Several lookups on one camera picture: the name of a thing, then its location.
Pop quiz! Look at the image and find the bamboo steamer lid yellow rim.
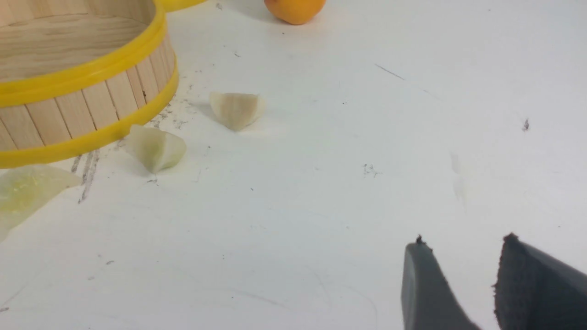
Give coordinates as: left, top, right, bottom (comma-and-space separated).
159, 0, 206, 12

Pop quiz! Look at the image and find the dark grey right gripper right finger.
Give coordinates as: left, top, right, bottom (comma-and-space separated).
493, 233, 587, 330

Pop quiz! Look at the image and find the pale beige dumpling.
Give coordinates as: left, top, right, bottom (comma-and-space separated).
209, 92, 266, 131

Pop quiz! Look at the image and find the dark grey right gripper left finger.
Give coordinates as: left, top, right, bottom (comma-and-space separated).
402, 236, 479, 330

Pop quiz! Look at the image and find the orange toy pear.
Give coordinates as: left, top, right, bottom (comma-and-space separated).
264, 0, 327, 25

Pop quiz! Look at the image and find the bamboo steamer tray yellow rim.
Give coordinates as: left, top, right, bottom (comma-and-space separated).
0, 0, 179, 169

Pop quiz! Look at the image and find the yellowish green dumpling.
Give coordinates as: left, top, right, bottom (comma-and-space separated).
0, 165, 82, 242

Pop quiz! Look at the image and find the pale green dumpling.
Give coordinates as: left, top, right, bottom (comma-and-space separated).
126, 125, 187, 175

